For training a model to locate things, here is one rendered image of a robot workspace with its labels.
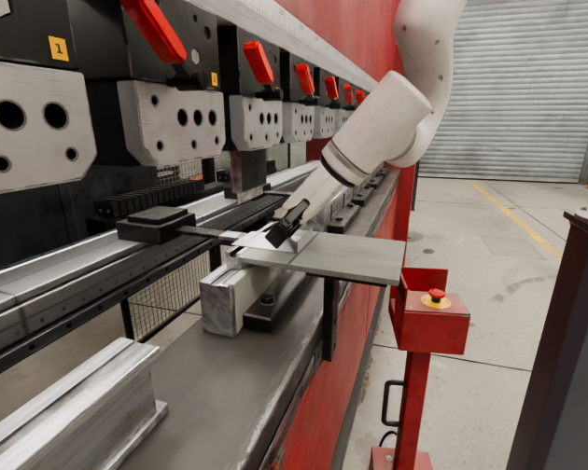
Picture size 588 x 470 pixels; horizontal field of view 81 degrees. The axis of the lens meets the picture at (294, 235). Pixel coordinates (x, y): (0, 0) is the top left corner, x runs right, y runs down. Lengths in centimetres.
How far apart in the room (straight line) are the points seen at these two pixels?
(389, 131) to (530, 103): 810
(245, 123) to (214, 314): 31
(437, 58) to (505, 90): 790
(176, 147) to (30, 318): 37
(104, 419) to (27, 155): 26
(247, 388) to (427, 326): 55
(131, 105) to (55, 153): 9
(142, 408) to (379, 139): 46
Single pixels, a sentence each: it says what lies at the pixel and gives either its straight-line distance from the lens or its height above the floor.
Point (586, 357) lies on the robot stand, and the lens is 111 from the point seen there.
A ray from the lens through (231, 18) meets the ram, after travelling 53.
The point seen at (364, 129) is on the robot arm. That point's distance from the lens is 53.
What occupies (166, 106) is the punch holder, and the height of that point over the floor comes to 123.
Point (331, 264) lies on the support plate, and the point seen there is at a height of 100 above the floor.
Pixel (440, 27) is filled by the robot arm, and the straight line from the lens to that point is 58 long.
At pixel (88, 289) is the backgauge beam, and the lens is 69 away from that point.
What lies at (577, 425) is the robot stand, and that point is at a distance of 123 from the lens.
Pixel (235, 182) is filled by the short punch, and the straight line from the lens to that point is 60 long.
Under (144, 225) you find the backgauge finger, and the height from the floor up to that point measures 102.
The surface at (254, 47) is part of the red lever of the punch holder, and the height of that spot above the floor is 131.
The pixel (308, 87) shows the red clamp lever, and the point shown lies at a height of 128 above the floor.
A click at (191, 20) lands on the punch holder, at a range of 45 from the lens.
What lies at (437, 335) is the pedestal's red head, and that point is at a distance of 95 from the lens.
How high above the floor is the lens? 122
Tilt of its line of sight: 18 degrees down
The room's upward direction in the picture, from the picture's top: straight up
